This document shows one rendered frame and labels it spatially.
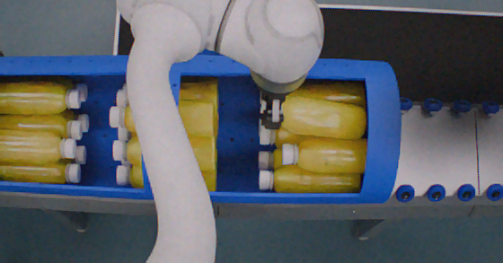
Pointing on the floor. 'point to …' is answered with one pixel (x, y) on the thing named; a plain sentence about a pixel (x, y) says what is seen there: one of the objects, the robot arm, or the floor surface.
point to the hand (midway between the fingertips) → (270, 105)
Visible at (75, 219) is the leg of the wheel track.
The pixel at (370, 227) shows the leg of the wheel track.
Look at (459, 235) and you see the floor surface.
